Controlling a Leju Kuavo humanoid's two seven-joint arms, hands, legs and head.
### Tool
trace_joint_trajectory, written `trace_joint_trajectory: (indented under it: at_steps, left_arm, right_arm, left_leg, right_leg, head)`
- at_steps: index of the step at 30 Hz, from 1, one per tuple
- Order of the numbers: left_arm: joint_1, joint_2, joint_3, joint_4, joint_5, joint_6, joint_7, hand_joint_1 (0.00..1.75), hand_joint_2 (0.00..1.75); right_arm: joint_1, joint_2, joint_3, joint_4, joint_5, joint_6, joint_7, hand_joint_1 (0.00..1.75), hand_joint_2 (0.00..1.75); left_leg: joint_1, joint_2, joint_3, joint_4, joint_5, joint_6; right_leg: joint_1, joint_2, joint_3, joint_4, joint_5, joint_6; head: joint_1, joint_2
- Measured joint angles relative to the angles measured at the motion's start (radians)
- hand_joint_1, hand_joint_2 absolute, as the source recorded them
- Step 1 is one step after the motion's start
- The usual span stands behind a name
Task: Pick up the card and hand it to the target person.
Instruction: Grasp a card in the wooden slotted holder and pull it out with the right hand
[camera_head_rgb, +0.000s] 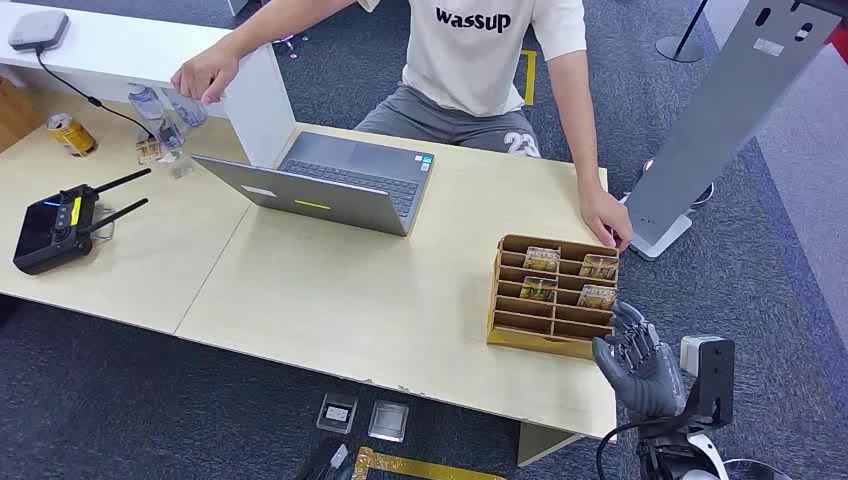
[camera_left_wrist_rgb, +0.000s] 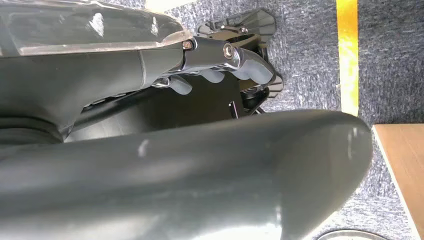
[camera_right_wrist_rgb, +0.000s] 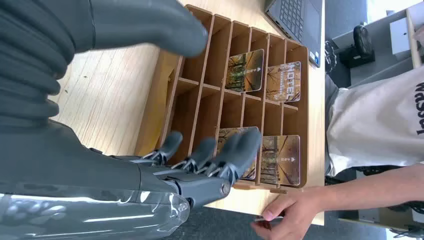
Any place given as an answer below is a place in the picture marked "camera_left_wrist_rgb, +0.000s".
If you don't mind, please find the black robot foot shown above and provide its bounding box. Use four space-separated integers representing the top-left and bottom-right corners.
64 8 285 144

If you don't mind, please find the ribbed grey left arm sleeve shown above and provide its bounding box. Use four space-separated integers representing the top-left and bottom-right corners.
0 115 64 148

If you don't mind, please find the yellow floor tape strip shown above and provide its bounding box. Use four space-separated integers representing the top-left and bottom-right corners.
335 0 360 117

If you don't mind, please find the wooden desk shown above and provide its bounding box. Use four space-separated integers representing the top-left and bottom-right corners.
372 123 424 240

